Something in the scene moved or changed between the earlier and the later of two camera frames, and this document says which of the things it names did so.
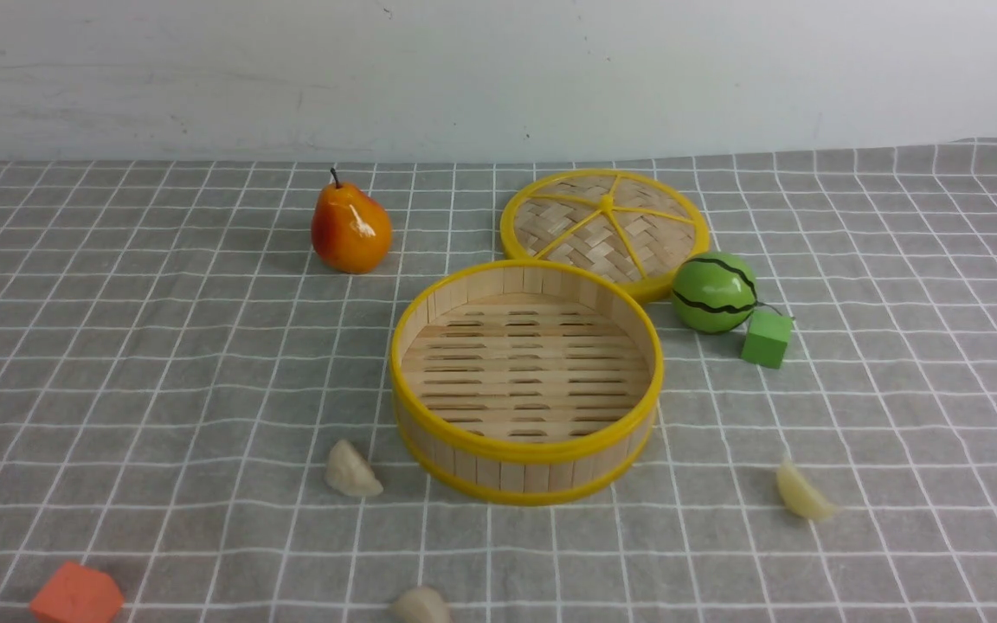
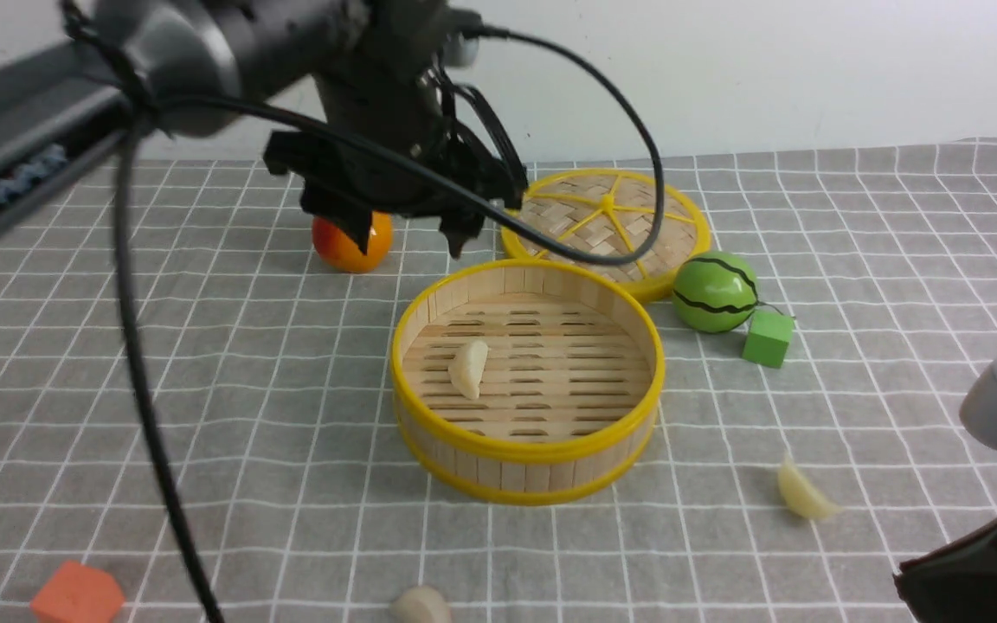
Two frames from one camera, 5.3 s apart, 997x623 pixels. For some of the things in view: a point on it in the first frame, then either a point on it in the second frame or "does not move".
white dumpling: x=349 y=472 to x=466 y=370
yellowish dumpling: x=800 y=496 does not move
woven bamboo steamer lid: x=634 y=228 does not move
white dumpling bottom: x=420 y=605 does not move
